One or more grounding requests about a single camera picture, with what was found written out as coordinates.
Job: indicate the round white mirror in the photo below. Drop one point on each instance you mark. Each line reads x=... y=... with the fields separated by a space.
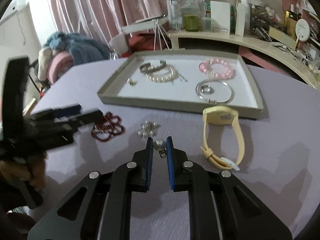
x=302 y=30

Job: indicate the plastic wrapped box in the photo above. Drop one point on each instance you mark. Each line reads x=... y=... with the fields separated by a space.
x=185 y=2

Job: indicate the person's left hand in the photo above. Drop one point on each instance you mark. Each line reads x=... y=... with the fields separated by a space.
x=15 y=173

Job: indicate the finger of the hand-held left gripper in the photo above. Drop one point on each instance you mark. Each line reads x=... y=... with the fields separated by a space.
x=67 y=110
x=87 y=117

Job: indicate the black chair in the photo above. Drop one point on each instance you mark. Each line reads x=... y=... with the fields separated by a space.
x=33 y=75

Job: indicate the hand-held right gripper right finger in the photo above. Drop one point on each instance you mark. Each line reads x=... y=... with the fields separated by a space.
x=170 y=165

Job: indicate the blue fluffy blanket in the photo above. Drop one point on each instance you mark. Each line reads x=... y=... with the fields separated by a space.
x=82 y=47

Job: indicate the beige flat box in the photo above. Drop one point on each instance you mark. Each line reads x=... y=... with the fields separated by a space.
x=282 y=33

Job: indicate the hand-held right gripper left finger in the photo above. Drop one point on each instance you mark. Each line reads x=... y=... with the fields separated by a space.
x=149 y=165

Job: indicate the silver bangle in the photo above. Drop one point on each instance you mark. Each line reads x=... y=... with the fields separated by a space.
x=228 y=97

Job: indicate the white spray bottle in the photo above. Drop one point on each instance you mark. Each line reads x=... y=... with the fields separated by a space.
x=246 y=2

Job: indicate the tall white box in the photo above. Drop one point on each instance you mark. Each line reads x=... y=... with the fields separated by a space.
x=240 y=20

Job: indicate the cream plush cloth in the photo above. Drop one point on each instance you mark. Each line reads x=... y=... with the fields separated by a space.
x=45 y=60

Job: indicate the white carton box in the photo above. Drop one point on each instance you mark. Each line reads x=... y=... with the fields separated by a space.
x=220 y=17

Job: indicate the clear acrylic organizer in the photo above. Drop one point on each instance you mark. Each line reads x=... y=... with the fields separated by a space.
x=267 y=17

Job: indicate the silver earring cluster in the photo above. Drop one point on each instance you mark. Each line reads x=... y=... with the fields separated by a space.
x=148 y=128

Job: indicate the white side table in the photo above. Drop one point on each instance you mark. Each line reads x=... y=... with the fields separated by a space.
x=142 y=23

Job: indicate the pink blanket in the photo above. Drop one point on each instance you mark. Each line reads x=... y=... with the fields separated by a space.
x=61 y=65

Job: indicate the pink white bookshelf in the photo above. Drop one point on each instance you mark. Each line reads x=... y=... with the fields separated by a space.
x=307 y=5

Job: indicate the beige corner desk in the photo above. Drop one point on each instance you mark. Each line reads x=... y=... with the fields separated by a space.
x=275 y=52

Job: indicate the white bin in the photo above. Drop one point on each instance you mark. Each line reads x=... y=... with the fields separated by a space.
x=120 y=45

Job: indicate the green jar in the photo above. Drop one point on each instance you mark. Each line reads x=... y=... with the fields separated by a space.
x=192 y=23

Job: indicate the pink curtain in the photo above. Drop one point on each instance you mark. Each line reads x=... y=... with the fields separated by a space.
x=100 y=10

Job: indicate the grey cardboard tray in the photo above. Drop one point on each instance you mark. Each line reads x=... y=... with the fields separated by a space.
x=185 y=90

